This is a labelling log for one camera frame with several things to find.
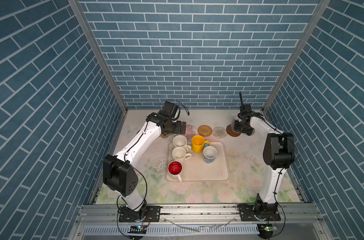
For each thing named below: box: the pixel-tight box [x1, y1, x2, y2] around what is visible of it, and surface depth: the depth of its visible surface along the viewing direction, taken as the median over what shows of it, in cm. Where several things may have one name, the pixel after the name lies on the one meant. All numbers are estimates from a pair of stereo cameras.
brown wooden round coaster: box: [226, 124, 242, 137], surface depth 107 cm
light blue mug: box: [203, 146, 218, 164], surface depth 88 cm
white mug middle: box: [171, 146, 192, 162], surface depth 89 cm
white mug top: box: [172, 135, 192, 152], surface depth 95 cm
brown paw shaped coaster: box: [159, 133, 173, 139], surface depth 106 cm
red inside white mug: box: [167, 160, 183, 183], surface depth 84 cm
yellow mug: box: [191, 135, 210, 153], surface depth 94 cm
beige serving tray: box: [165, 141, 230, 182], surface depth 91 cm
